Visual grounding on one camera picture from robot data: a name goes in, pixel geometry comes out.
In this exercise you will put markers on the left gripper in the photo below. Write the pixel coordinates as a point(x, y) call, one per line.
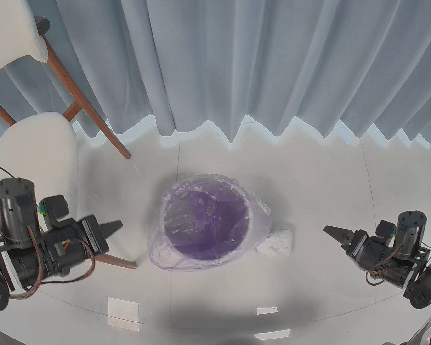
point(72, 246)

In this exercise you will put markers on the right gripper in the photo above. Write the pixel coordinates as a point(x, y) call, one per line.
point(373, 252)

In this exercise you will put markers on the white paper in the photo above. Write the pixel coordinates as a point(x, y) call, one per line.
point(276, 243)

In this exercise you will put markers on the purple plastic bag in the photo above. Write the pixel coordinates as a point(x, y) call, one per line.
point(186, 196)

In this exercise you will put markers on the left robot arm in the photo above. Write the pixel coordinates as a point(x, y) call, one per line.
point(14, 207)

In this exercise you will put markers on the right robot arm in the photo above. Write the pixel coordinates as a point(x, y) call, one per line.
point(411, 232)

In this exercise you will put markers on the white trash bin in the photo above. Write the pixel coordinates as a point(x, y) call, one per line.
point(250, 221)

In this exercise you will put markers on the white cushioned wooden chair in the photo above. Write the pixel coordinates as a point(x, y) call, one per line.
point(32, 146)

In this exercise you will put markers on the pale blue curtain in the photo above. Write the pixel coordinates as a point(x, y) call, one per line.
point(237, 49)

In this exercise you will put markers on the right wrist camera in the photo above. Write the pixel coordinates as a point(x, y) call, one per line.
point(386, 230)

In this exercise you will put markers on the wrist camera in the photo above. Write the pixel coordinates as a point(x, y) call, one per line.
point(54, 207)
point(386, 230)

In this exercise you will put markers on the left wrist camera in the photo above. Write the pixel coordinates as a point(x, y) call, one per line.
point(54, 207)

